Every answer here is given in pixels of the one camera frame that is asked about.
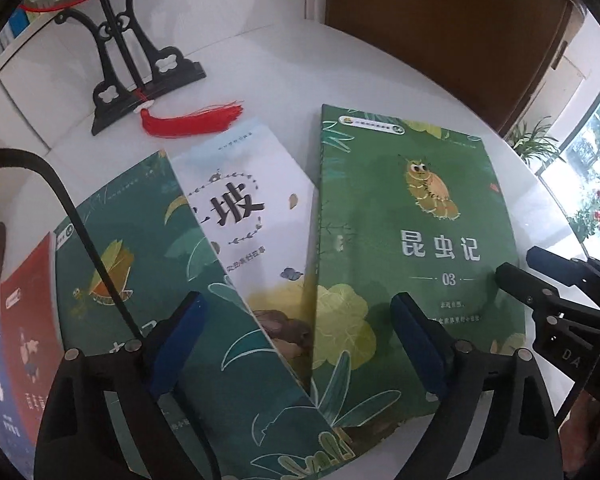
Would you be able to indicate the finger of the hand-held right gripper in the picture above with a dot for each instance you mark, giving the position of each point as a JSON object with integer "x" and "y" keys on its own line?
{"x": 555, "y": 260}
{"x": 527, "y": 287}

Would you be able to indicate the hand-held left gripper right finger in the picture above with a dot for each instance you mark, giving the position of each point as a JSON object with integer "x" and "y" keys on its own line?
{"x": 420, "y": 345}

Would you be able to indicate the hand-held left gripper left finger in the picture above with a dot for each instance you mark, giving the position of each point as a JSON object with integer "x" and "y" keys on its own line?
{"x": 177, "y": 345}

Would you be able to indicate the dark green insect book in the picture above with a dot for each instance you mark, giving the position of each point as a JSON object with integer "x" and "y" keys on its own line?
{"x": 145, "y": 220}

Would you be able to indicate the light green caterpillar book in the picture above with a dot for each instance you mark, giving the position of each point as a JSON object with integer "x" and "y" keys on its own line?
{"x": 380, "y": 200}

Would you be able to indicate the white cover book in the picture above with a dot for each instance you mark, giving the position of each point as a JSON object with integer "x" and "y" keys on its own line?
{"x": 260, "y": 170}

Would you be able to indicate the row of white and colourful books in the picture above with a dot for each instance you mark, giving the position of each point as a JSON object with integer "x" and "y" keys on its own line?
{"x": 17, "y": 22}

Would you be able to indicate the person's right hand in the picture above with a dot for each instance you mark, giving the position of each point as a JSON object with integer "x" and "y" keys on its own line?
{"x": 597, "y": 410}

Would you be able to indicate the green potted plant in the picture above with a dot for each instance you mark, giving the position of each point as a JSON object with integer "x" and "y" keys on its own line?
{"x": 535, "y": 142}

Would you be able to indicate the red cover book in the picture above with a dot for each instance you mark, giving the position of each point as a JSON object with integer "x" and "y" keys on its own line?
{"x": 30, "y": 300}

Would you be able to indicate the red tassel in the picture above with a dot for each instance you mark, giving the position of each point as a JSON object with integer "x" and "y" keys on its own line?
{"x": 190, "y": 122}

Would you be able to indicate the black carved fan stand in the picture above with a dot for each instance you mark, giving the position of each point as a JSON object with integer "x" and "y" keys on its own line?
{"x": 130, "y": 87}

